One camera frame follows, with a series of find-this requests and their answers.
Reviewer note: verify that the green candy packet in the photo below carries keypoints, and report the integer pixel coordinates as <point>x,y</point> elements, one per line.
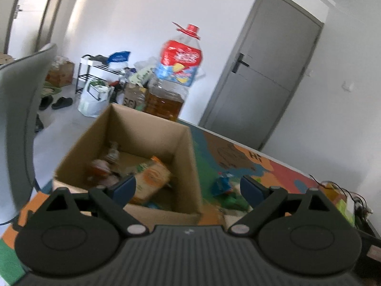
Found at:
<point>233,201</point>

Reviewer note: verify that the purple mochi snack packet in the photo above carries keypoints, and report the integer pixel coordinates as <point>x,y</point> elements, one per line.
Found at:
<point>99,173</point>

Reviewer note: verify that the grey chair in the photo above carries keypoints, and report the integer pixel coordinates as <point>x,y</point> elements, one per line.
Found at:
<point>21,85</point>

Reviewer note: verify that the black shoe rack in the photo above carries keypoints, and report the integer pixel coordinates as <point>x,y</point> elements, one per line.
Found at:
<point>89,69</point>

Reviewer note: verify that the SF cardboard box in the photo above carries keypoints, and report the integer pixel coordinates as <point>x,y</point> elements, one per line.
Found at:
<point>134,96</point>

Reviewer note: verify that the open cardboard box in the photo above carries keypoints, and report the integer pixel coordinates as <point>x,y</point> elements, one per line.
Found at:
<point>140,136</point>

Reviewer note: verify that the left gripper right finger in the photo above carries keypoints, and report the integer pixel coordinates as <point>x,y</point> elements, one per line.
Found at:
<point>264,202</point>

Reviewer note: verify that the colourful cartoon table mat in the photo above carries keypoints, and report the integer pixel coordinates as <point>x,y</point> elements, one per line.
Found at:
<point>207,258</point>

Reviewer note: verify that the grey door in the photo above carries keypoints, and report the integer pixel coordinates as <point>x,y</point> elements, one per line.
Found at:
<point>263,72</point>
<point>30,26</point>

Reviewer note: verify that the panda pattern cushion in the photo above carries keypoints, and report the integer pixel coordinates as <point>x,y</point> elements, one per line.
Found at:
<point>142,77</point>

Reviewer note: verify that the white light switch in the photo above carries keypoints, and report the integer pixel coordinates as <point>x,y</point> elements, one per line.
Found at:
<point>347,86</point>

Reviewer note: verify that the yellow box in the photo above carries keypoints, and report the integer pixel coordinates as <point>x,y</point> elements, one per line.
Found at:
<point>334,194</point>

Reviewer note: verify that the white plastic bag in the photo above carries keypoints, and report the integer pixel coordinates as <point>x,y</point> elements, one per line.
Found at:
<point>95,97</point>

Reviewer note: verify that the black slipper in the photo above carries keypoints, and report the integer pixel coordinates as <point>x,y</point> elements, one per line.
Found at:
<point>62,102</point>

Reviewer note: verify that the green floor rug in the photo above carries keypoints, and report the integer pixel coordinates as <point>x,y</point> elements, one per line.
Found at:
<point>49,90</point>

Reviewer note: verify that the brown box on floor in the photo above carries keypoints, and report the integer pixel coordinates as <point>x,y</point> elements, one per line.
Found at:
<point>61,75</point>

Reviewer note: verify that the blue snack wrapper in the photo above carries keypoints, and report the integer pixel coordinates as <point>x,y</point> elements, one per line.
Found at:
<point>222,185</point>

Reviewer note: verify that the green tissue box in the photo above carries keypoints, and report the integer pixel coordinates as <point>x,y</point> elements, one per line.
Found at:
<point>347,209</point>

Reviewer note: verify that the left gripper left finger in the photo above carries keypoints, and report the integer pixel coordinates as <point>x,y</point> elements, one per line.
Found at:
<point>110,202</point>

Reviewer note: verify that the blue bag on rack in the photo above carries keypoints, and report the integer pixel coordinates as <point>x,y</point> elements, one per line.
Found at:
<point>118,57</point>

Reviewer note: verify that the large iced tea bottle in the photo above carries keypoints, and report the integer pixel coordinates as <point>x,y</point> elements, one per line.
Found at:
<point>174,74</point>

